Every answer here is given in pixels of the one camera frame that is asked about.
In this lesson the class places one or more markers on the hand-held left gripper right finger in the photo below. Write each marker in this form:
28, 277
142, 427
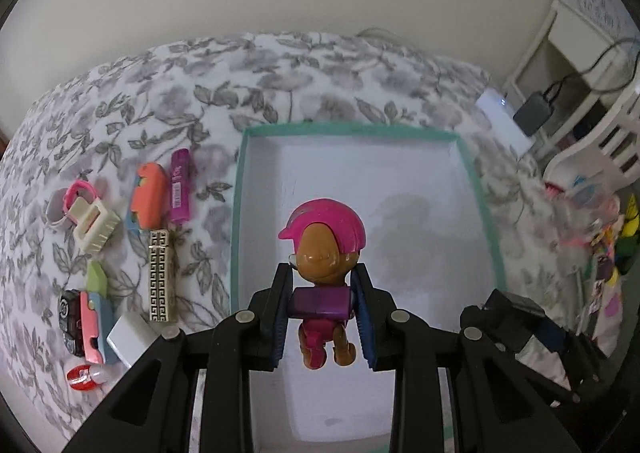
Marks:
365, 318

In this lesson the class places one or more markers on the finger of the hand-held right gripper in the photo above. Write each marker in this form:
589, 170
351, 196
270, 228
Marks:
515, 305

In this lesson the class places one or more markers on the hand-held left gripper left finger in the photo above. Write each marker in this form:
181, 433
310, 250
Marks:
280, 318

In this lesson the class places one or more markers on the toy pup with pink helmet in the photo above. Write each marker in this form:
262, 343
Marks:
325, 228

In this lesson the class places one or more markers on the white box with teal rim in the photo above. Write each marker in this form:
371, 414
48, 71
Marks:
350, 173

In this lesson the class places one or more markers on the white block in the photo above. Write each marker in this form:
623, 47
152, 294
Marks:
130, 338

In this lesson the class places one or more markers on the green blade toy knife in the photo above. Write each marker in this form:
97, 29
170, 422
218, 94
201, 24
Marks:
95, 323

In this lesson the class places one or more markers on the pink and cream toy purse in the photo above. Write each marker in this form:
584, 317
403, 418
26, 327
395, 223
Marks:
97, 228

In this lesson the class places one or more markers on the black toy car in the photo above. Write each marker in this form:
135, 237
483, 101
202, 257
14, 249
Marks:
70, 328

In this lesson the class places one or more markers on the pile of colourful toys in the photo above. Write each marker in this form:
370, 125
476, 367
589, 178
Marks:
605, 233

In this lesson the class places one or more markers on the magenta lighter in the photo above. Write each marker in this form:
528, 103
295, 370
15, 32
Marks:
180, 183

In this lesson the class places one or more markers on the white chair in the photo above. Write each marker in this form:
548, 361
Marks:
620, 133

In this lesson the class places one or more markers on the red and white small bottle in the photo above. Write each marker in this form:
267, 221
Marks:
80, 378

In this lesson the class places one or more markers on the grey floral blanket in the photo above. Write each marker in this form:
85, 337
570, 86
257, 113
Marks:
300, 83

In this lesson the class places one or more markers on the pink plastic toy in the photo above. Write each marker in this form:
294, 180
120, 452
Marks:
82, 184

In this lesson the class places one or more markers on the white nightstand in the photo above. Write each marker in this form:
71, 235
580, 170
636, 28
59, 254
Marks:
575, 33

